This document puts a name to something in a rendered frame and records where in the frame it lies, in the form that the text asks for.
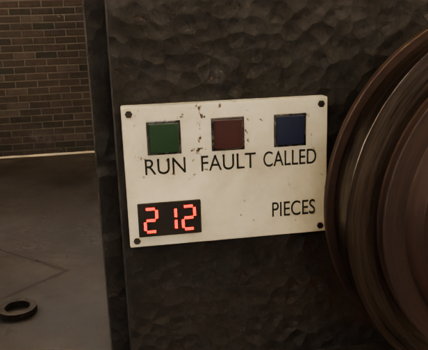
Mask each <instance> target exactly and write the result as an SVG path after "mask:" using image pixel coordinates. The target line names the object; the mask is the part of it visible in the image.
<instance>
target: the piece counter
mask: <svg viewBox="0 0 428 350"><path fill-rule="evenodd" d="M191 207H193V205H184V208H191ZM149 210H155V208H146V211H149ZM195 215H196V207H193V216H195ZM155 216H156V219H158V210H155ZM193 216H186V217H184V218H185V219H193ZM174 217H177V208H175V209H174ZM156 219H147V222H155V221H156ZM185 219H182V228H185ZM147 222H144V230H145V231H147V233H156V230H155V231H148V230H147ZM174 222H175V228H178V221H177V220H174ZM187 230H194V227H187V228H185V231H187Z"/></svg>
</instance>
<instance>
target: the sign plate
mask: <svg viewBox="0 0 428 350"><path fill-rule="evenodd" d="M120 110H121V120H122V139H123V149H124V168H125V178H126V197H127V207H128V217H129V236H130V245H131V247H132V248H133V247H148V246H156V245H164V244H180V243H188V242H203V241H211V240H226V239H234V238H250V237H258V236H266V235H281V234H289V233H305V232H313V231H325V227H324V188H325V182H326V177H327V97H326V96H324V95H309V96H296V97H270V98H257V99H232V100H218V101H192V102H179V103H153V104H140V105H127V106H121V107H120ZM297 115H304V143H303V144H284V145H277V117H285V116H297ZM226 119H242V145H243V147H241V148H230V149H215V148H214V128H213V121H214V120H226ZM166 123H178V127H179V151H178V152H167V153H150V146H149V124H166ZM184 205H193V207H196V215H195V216H193V207H191V208H184ZM146 208H155V210H158V219H156V216H155V210H149V211H146ZM175 208H177V217H174V209H175ZM186 216H193V219H185V218H184V217H186ZM147 219H156V221H155V222H147ZM182 219H185V228H187V227H194V230H187V231H185V228H182ZM174 220H177V221H178V228H175V222H174ZM144 222H147V230H148V231H155V230H156V233H147V231H145V230H144Z"/></svg>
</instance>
